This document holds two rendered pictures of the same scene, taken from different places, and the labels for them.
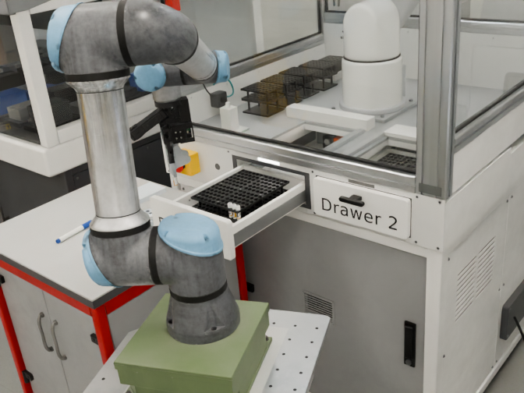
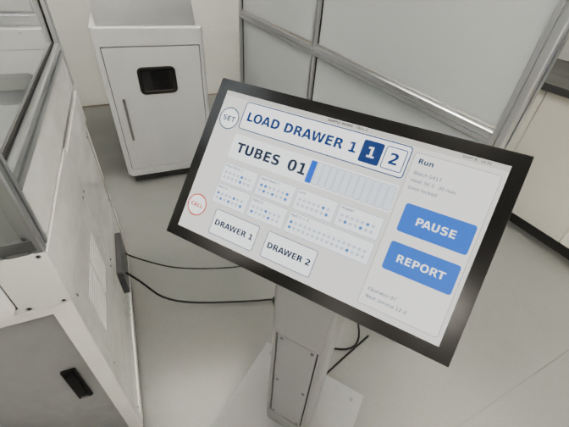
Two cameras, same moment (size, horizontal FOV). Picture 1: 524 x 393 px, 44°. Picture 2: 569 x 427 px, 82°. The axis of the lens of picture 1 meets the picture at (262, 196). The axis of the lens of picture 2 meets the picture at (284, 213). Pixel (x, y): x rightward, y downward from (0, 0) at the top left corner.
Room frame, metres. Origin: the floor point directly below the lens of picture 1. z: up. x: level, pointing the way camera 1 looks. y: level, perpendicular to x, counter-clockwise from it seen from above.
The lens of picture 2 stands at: (0.85, -0.23, 1.40)
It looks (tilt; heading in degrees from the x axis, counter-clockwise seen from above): 39 degrees down; 292
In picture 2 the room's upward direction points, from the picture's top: 5 degrees clockwise
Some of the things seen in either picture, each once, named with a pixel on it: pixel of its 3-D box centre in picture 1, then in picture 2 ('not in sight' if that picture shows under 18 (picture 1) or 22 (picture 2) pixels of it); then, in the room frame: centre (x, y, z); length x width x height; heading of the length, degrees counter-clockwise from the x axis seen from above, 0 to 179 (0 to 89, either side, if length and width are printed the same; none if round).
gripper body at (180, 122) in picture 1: (174, 121); not in sight; (1.64, 0.21, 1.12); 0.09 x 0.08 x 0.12; 102
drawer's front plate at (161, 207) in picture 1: (191, 226); not in sight; (1.51, 0.19, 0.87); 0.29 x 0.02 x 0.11; 48
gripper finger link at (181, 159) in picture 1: (179, 161); not in sight; (1.62, 0.21, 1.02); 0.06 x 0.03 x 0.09; 102
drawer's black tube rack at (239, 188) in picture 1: (241, 199); not in sight; (1.66, 0.06, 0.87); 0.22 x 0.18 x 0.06; 138
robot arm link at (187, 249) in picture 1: (189, 251); not in sight; (1.11, 0.15, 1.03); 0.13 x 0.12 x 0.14; 84
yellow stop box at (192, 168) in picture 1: (186, 162); not in sight; (1.95, 0.23, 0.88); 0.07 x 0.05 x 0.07; 48
